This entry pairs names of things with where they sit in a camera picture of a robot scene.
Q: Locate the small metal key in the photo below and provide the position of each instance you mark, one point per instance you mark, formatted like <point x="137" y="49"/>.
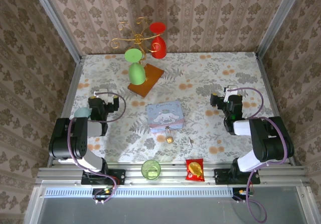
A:
<point x="191" y="141"/>

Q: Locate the blue cartoon bunny tin box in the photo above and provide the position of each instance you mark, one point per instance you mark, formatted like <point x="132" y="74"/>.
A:
<point x="165" y="116"/>

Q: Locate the small brass padlock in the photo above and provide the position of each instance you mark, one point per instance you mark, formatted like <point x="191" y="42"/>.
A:
<point x="170" y="140"/>

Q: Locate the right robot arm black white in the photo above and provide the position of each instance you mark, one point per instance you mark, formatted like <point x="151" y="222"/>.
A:
<point x="268" y="138"/>

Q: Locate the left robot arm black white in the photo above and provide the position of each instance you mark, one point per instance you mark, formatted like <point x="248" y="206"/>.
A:
<point x="62" y="138"/>

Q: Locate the pale teal plastic glass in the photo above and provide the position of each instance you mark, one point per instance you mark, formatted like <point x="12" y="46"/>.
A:
<point x="80" y="113"/>

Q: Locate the floral tablecloth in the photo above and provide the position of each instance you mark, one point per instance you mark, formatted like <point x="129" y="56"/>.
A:
<point x="200" y="70"/>

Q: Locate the green plastic wine glass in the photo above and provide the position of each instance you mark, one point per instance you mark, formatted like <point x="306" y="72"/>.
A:
<point x="136" y="74"/>

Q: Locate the red plastic wine glass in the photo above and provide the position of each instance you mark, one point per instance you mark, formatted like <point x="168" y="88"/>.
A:
<point x="158" y="48"/>

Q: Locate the red snack packet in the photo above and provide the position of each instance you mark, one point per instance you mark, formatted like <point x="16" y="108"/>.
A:
<point x="195" y="170"/>

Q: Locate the green transparent cup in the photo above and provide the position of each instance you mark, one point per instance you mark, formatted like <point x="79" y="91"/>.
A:
<point x="151" y="170"/>

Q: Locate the small black controller board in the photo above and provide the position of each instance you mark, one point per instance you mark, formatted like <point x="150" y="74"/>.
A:
<point x="101" y="194"/>
<point x="240" y="194"/>

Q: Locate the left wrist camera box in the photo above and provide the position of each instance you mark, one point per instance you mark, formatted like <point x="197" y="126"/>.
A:
<point x="104" y="94"/>

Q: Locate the aluminium side rail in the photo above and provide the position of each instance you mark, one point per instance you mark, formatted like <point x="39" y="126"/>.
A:
<point x="268" y="88"/>
<point x="71" y="88"/>

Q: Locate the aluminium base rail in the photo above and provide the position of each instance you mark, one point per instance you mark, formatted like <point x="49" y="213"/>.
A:
<point x="173" y="174"/>

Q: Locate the aluminium frame post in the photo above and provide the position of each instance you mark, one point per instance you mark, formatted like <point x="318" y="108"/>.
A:
<point x="57" y="20"/>
<point x="278" y="20"/>

